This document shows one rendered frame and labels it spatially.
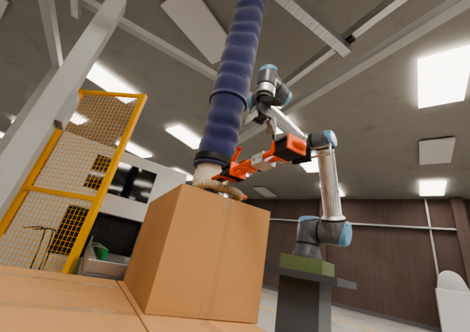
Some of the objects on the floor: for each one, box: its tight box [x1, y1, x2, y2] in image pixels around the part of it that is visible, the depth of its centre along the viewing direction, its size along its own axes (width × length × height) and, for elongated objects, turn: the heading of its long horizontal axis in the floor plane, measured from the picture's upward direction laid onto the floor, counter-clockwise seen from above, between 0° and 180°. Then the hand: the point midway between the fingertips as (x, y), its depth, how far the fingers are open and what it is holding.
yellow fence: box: [0, 89, 148, 275], centre depth 201 cm, size 87×10×210 cm, turn 105°
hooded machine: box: [435, 270, 470, 332], centre depth 628 cm, size 82×70×162 cm
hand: (261, 133), depth 95 cm, fingers open, 14 cm apart
